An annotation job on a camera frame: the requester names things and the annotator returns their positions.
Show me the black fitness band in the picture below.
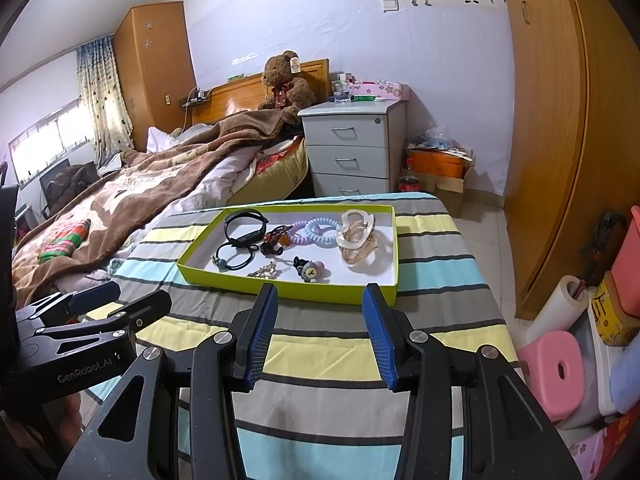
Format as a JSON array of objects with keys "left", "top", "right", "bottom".
[{"left": 222, "top": 208, "right": 269, "bottom": 248}]

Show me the gold rhinestone hair pin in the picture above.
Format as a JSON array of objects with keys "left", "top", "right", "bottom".
[{"left": 247, "top": 261, "right": 291, "bottom": 280}]

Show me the black amber beaded hair clip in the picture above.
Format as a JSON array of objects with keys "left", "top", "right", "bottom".
[{"left": 260, "top": 224, "right": 292, "bottom": 257}]

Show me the black bear hair tie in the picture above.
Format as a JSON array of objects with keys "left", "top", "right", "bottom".
[{"left": 292, "top": 256, "right": 329, "bottom": 283}]

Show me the light blue spiral hair tie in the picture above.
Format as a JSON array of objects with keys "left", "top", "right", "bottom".
[{"left": 302, "top": 216, "right": 343, "bottom": 250}]

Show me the clear amber hair claw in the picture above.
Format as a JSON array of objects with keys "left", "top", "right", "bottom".
[{"left": 336, "top": 209, "right": 378, "bottom": 266}]

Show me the person's left hand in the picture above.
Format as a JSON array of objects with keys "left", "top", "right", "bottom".
[{"left": 44, "top": 392, "right": 82, "bottom": 453}]

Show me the brown fleece blanket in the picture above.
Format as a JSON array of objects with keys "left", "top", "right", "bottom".
[{"left": 12, "top": 110, "right": 283, "bottom": 309}]

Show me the pink plastic stool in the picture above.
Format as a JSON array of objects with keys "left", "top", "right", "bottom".
[{"left": 518, "top": 330, "right": 585, "bottom": 422}]

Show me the white paper roll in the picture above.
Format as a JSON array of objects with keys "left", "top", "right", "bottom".
[{"left": 525, "top": 275, "right": 589, "bottom": 344}]

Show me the striped table cloth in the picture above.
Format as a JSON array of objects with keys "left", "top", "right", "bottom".
[{"left": 114, "top": 193, "right": 515, "bottom": 479}]

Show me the patterned curtain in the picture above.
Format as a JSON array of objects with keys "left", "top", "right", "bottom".
[{"left": 76, "top": 36, "right": 134, "bottom": 166}]

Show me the pink plastic bucket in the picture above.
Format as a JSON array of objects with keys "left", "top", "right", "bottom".
[{"left": 612, "top": 206, "right": 640, "bottom": 318}]

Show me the green shallow box tray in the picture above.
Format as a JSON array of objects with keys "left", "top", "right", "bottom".
[{"left": 178, "top": 203, "right": 399, "bottom": 306}]

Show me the wooden bed headboard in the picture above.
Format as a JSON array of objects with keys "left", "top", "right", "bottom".
[{"left": 191, "top": 58, "right": 331, "bottom": 124}]

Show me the cola bottle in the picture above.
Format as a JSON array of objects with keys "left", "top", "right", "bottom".
[{"left": 398, "top": 157, "right": 421, "bottom": 193}]

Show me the orange storage box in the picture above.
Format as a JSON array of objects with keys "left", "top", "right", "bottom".
[{"left": 408, "top": 150, "right": 471, "bottom": 179}]

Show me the brown teddy bear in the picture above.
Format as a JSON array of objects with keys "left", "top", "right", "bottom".
[{"left": 257, "top": 50, "right": 317, "bottom": 126}]

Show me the grey drawer nightstand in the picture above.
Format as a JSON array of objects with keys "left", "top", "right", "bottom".
[{"left": 299, "top": 101, "right": 407, "bottom": 196}]

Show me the pink floral box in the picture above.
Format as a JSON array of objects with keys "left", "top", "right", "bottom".
[{"left": 352, "top": 80, "right": 410, "bottom": 101}]

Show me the wooden wardrobe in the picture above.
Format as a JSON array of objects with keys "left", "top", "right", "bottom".
[{"left": 506, "top": 0, "right": 639, "bottom": 320}]

